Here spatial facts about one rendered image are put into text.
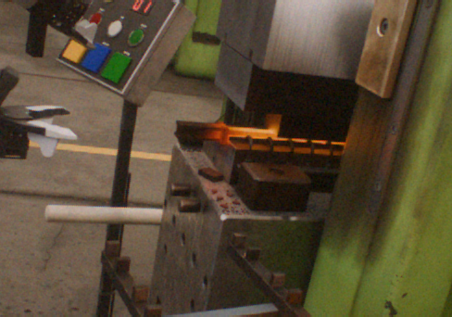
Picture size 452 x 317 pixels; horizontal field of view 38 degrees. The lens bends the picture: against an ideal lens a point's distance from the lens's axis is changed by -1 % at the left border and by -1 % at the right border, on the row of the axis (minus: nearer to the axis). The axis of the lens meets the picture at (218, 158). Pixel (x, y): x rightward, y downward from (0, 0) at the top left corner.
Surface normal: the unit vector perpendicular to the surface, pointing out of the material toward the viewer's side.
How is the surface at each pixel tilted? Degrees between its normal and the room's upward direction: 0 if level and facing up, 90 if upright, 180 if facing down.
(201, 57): 90
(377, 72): 90
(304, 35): 90
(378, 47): 90
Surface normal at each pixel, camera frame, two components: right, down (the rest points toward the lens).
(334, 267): -0.94, -0.06
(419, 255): 0.29, 0.37
